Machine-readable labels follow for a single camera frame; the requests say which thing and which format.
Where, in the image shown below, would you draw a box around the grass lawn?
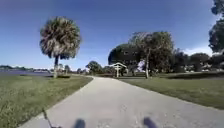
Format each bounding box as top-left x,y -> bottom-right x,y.
113,71 -> 224,111

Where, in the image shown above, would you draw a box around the row of trees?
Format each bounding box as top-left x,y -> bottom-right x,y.
171,49 -> 224,74

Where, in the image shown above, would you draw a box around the grass verge beside water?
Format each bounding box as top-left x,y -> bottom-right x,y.
0,73 -> 94,128

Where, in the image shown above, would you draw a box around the grey concrete path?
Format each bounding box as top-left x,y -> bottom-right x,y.
18,75 -> 224,128

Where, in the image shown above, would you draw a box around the tall palm tree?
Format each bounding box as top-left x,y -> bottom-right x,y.
39,16 -> 82,79

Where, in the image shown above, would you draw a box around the blue lake water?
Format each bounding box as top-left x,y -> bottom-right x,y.
0,69 -> 51,76

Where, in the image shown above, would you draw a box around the dark round tree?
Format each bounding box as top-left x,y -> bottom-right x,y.
107,43 -> 141,76

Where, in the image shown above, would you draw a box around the thin-trunked leafy tree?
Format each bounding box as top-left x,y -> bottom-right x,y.
129,31 -> 175,80

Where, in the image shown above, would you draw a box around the small white shelter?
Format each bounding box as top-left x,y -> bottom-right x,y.
109,62 -> 128,78

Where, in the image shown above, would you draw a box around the robot's own part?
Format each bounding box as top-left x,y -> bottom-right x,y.
143,117 -> 158,128
73,118 -> 86,128

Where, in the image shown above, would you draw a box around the far shore tree line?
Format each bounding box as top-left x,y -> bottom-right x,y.
0,64 -> 51,72

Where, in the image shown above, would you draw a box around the large dark tree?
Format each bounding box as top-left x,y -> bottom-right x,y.
208,0 -> 224,54

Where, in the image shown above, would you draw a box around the distant low trees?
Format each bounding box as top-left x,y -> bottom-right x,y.
84,60 -> 116,76

